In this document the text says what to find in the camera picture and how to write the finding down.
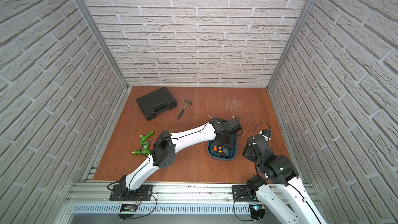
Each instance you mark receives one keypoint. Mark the left controller board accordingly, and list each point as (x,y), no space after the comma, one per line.
(127,211)

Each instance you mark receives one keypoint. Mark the black plastic tool case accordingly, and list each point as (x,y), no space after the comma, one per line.
(156,102)

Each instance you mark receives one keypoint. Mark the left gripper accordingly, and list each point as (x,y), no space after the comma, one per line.
(223,140)

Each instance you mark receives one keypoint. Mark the right controller board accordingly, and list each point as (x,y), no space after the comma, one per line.
(257,211)

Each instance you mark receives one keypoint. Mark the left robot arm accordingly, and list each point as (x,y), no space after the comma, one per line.
(169,144)

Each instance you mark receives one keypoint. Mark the teal storage tray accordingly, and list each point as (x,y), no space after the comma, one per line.
(230,153)

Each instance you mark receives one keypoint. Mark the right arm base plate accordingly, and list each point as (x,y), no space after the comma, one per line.
(242,193)

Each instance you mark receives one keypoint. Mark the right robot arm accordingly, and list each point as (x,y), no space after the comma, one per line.
(278,185)

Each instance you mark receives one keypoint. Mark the green plastic faucet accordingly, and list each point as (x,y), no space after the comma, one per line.
(144,138)
(144,150)

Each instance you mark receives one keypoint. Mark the aluminium front rail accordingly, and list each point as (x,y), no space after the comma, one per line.
(168,193)

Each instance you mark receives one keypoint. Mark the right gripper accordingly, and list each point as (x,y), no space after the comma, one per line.
(246,152)

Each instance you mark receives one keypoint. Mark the controller board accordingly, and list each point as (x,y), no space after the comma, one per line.
(127,211)
(257,211)

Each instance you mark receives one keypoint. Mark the lower green plastic faucet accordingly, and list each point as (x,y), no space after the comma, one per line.
(144,150)

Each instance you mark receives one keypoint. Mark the small claw hammer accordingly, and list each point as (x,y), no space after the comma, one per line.
(182,111)

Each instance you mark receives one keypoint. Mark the upper green plastic faucet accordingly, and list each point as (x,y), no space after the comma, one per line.
(144,138)

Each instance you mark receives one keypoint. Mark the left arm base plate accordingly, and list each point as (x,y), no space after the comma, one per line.
(142,194)

